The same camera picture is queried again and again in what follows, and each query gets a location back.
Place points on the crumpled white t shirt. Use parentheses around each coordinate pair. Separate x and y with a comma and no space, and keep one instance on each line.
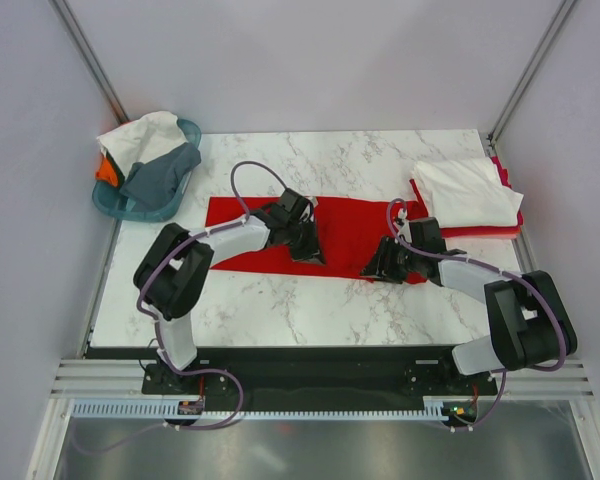
(143,140)

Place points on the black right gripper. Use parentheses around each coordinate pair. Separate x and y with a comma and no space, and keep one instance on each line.
(376,269)

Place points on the left aluminium frame post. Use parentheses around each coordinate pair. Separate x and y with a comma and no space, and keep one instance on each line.
(70,22)

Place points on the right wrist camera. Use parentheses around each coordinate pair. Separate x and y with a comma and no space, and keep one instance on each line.
(401,222)

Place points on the white slotted cable duct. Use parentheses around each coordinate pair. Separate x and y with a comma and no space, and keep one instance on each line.
(181,410)

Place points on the teal plastic basket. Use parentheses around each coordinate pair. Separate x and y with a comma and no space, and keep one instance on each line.
(109,200)

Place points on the folded pink t shirt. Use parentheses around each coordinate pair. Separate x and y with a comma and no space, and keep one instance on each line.
(502,172)

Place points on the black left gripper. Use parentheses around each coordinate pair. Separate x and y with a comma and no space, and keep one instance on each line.
(311,250)

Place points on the folded white t shirt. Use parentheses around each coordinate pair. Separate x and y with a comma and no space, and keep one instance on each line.
(466,193)

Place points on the aluminium frame post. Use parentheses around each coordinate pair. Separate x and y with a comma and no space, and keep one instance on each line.
(547,42)
(70,22)

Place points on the right aluminium frame post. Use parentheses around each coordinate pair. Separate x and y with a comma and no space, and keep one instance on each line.
(547,42)

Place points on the orange t shirt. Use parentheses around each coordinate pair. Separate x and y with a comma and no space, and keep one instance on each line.
(107,172)

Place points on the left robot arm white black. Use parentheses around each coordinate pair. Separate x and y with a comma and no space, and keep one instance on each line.
(171,276)

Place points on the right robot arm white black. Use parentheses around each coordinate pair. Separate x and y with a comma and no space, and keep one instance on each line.
(528,323)

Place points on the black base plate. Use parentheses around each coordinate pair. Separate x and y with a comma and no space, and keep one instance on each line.
(310,378)

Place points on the grey blue t shirt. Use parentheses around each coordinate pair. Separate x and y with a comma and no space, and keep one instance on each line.
(152,186)

